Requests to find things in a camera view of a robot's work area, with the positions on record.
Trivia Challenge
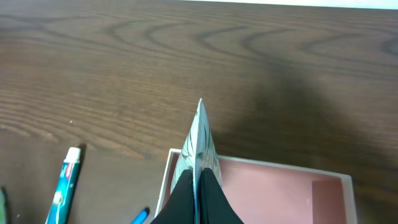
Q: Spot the white pink cardboard box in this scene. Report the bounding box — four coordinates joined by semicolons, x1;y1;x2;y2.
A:
155;157;358;223

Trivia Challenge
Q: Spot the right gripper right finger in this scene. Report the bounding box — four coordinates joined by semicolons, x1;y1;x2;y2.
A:
198;168;243;224

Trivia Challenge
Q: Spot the teal toothpaste tube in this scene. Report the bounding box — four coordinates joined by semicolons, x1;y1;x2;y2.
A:
45;147;81;224

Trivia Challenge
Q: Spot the white lotion tube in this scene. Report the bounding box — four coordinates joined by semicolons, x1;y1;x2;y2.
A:
170;99;223;224

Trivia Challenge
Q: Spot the blue disposable razor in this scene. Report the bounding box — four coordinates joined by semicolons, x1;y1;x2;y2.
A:
131;207;150;224

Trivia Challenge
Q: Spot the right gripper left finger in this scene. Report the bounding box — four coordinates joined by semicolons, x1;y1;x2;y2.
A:
151;169;195;224

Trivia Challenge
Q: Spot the green blue toothbrush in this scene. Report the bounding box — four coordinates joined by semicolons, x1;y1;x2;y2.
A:
0;187;9;224

